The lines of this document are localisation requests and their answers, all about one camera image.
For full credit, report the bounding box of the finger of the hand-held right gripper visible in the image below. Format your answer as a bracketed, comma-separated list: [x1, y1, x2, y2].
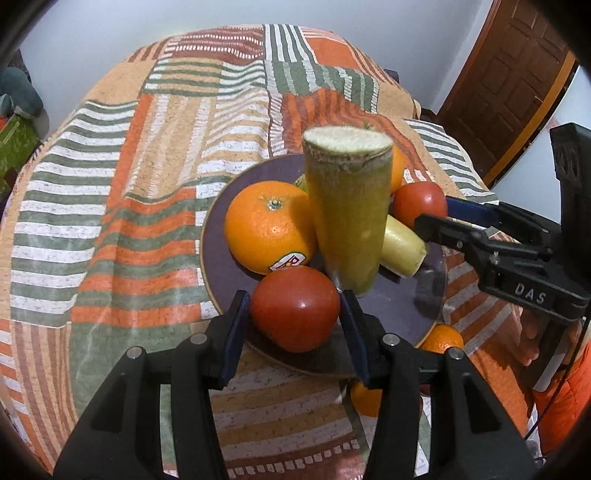
[414, 212, 552, 273]
[445, 198, 561, 259]

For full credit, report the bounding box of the striped patchwork blanket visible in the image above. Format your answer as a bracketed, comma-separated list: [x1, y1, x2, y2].
[0, 23, 532, 480]

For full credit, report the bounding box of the green storage box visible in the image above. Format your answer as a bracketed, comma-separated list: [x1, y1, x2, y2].
[0, 113, 42, 195]

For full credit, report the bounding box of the red tomato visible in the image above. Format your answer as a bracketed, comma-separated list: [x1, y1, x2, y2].
[392, 181, 448, 230]
[250, 265, 341, 354]

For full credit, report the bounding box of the large orange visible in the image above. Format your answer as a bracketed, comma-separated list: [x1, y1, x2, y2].
[350, 323, 465, 417]

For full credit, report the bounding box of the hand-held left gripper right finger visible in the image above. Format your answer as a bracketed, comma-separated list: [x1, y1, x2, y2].
[339, 291, 539, 480]

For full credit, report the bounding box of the thin black cable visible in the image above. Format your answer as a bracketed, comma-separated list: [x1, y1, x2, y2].
[524, 318, 591, 444]

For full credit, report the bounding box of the purple round plate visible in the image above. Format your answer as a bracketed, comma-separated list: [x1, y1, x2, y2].
[199, 154, 448, 377]

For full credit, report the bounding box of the brown wooden door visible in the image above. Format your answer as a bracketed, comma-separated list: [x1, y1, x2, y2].
[436, 0, 578, 160]

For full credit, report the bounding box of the small tangerine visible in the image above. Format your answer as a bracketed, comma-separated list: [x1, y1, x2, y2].
[389, 147, 410, 195]

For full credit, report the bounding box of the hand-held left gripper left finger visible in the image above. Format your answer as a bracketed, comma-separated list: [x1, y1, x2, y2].
[53, 290, 251, 480]

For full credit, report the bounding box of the person's right forearm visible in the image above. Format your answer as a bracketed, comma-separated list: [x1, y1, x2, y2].
[531, 360, 589, 455]

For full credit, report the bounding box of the person's right hand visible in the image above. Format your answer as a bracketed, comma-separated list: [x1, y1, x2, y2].
[521, 318, 583, 370]

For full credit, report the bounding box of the orange with sticker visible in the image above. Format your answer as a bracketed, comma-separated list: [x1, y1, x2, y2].
[224, 181, 319, 276]

